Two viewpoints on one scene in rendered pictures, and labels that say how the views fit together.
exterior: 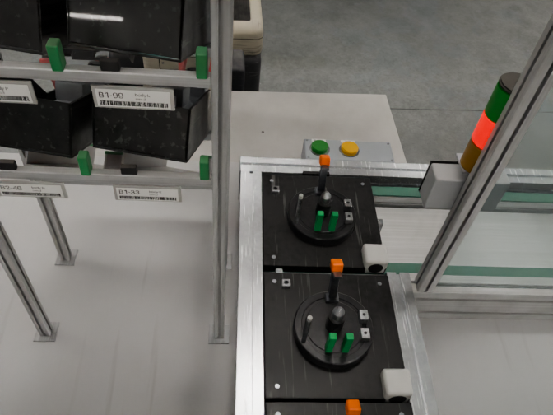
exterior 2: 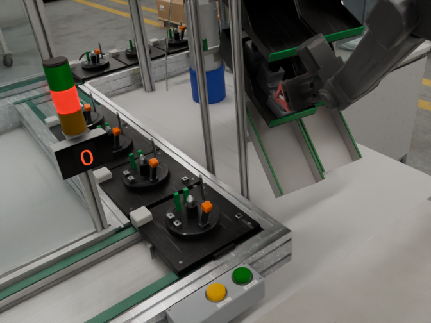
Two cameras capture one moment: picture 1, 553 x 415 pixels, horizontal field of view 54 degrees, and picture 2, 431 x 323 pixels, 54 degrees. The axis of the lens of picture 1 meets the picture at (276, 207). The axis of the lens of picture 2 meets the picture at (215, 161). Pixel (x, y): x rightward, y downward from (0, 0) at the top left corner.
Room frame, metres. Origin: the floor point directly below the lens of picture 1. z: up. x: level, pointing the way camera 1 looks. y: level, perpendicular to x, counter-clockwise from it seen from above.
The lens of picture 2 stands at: (1.49, -0.38, 1.67)
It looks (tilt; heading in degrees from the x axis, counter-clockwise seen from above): 33 degrees down; 154
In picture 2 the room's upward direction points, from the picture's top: 6 degrees counter-clockwise
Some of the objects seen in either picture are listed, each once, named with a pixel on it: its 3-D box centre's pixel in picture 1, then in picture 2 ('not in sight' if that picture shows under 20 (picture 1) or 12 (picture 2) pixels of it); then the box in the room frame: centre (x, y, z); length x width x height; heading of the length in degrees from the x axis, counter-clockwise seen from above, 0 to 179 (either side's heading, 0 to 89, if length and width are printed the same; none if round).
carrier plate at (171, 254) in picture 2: (320, 221); (194, 223); (0.71, -0.09, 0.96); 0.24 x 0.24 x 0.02; 7
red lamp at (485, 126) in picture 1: (494, 128); (65, 98); (0.62, -0.30, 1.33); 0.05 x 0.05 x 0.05
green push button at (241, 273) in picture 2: (319, 148); (242, 276); (0.93, -0.08, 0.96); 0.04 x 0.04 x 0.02
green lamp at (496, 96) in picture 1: (508, 100); (58, 75); (0.62, -0.30, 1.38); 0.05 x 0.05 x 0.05
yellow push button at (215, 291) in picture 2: (349, 149); (215, 293); (0.94, -0.15, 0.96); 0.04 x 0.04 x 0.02
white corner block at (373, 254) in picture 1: (374, 258); (141, 218); (0.63, -0.20, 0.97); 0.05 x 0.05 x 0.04; 7
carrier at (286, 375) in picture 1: (336, 319); (143, 166); (0.46, -0.13, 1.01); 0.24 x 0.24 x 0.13; 7
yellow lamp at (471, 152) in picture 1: (481, 153); (72, 120); (0.62, -0.30, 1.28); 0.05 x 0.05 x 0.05
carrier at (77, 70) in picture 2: not in sight; (93, 57); (-0.65, 0.02, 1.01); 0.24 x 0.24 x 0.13; 7
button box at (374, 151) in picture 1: (346, 159); (217, 302); (0.94, -0.15, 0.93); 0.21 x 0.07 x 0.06; 97
